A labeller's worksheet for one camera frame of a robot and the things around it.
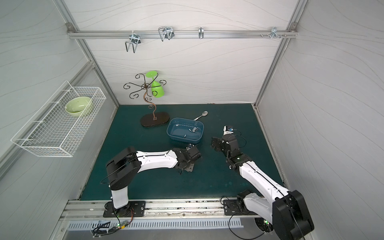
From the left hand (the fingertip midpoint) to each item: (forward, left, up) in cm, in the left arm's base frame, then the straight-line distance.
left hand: (189, 165), depth 88 cm
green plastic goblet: (+42, +23, +23) cm, 53 cm away
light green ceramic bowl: (+15, +56, +34) cm, 67 cm away
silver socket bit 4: (+21, +4, +1) cm, 21 cm away
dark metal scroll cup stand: (+35, +32, -1) cm, 47 cm away
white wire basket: (+6, +61, +31) cm, 68 cm away
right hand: (+12, -18, +13) cm, 25 cm away
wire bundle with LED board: (-31, +40, -1) cm, 50 cm away
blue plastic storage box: (+27, +4, -1) cm, 27 cm away
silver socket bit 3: (+26, -1, 0) cm, 26 cm away
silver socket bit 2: (+27, -4, +1) cm, 27 cm away
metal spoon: (+42, -9, +1) cm, 43 cm away
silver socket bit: (+30, +11, 0) cm, 32 cm away
